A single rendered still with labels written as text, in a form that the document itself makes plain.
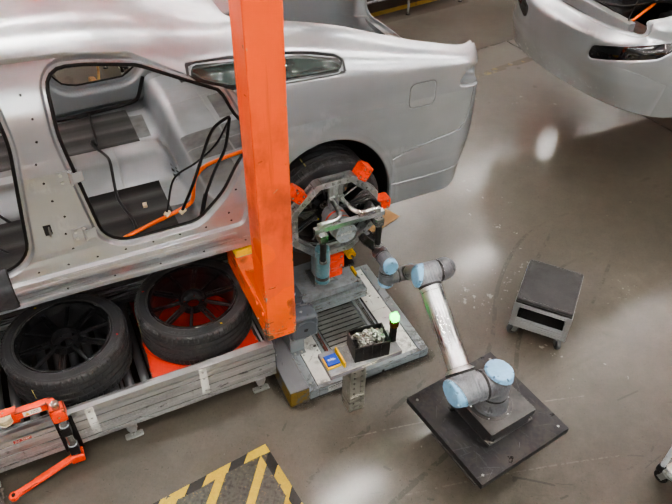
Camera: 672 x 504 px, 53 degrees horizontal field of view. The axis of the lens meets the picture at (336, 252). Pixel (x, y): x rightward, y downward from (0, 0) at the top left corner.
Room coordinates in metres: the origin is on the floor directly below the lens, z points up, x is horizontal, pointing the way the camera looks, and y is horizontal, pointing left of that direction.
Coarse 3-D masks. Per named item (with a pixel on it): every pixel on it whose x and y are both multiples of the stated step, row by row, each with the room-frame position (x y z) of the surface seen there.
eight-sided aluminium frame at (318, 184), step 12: (312, 180) 2.99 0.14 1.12; (324, 180) 3.00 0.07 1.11; (336, 180) 2.99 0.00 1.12; (348, 180) 3.02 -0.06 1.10; (360, 180) 3.05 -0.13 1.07; (312, 192) 2.92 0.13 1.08; (372, 192) 3.08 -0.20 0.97; (372, 204) 3.09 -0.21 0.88; (360, 228) 3.11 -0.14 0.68; (300, 240) 2.93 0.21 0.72; (312, 252) 2.92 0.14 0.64; (336, 252) 2.99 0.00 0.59
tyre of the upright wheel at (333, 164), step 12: (324, 144) 3.26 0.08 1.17; (336, 144) 3.29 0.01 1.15; (300, 156) 3.15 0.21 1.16; (312, 156) 3.13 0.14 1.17; (324, 156) 3.13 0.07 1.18; (336, 156) 3.14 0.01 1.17; (348, 156) 3.18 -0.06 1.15; (300, 168) 3.06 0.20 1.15; (312, 168) 3.04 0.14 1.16; (324, 168) 3.05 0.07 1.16; (336, 168) 3.08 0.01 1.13; (348, 168) 3.11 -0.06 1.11; (300, 180) 2.99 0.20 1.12; (372, 180) 3.18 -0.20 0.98; (336, 240) 3.08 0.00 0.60; (300, 252) 2.98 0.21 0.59
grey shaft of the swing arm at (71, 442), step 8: (56, 400) 1.92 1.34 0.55; (56, 408) 1.89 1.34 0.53; (56, 424) 1.92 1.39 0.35; (64, 424) 1.90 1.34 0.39; (72, 424) 1.95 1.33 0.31; (64, 432) 1.89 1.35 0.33; (72, 432) 1.90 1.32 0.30; (64, 440) 1.92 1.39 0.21; (72, 440) 1.90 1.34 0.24; (80, 440) 1.95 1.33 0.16; (72, 448) 1.89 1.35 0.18
